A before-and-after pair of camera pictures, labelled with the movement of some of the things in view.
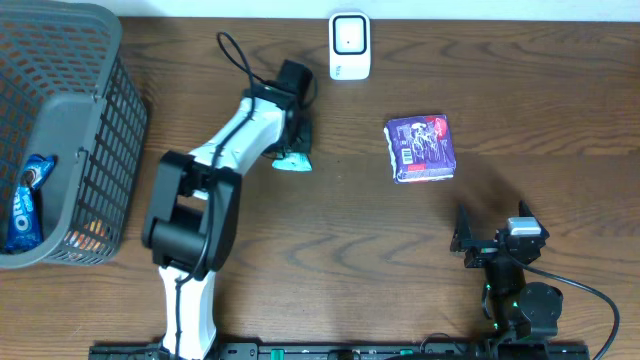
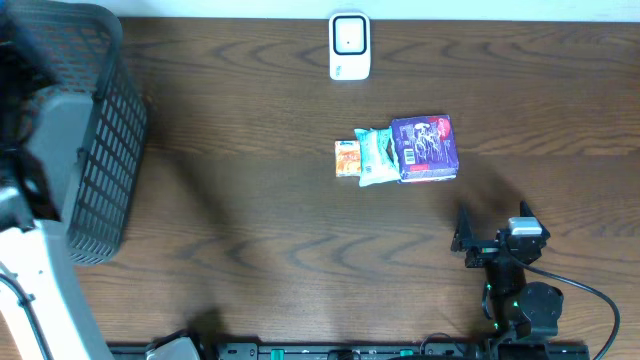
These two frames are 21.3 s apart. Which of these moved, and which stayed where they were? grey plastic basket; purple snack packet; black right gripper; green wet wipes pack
Moved: green wet wipes pack
Stayed: purple snack packet; grey plastic basket; black right gripper
